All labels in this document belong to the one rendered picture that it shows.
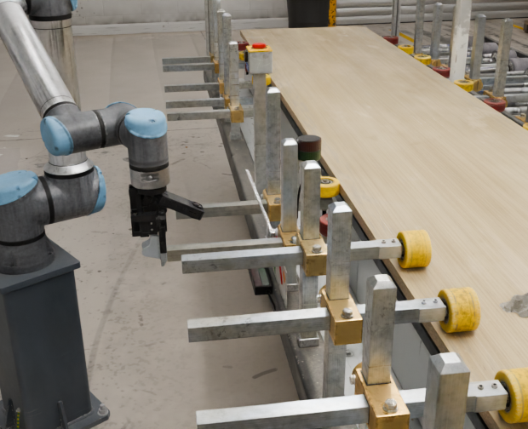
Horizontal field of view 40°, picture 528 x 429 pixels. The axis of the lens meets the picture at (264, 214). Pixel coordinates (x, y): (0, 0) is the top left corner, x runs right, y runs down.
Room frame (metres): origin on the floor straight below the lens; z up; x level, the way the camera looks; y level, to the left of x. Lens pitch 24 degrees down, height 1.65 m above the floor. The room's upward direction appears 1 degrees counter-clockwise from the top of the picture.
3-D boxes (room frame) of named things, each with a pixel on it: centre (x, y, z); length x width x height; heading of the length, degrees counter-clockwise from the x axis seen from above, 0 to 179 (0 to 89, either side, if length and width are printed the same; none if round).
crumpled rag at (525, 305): (1.23, -0.50, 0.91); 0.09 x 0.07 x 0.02; 130
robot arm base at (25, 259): (2.02, 0.75, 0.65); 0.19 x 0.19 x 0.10
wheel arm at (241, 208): (1.86, 0.03, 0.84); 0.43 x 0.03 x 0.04; 98
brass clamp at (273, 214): (1.88, -0.03, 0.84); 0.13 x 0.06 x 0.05; 8
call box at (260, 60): (2.16, 0.01, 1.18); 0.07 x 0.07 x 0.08; 8
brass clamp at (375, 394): (0.89, -0.17, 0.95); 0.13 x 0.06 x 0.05; 8
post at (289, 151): (1.66, -0.06, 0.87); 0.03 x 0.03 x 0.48; 8
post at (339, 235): (1.16, -0.13, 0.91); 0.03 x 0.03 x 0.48; 8
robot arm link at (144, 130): (1.57, 0.26, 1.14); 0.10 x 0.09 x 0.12; 32
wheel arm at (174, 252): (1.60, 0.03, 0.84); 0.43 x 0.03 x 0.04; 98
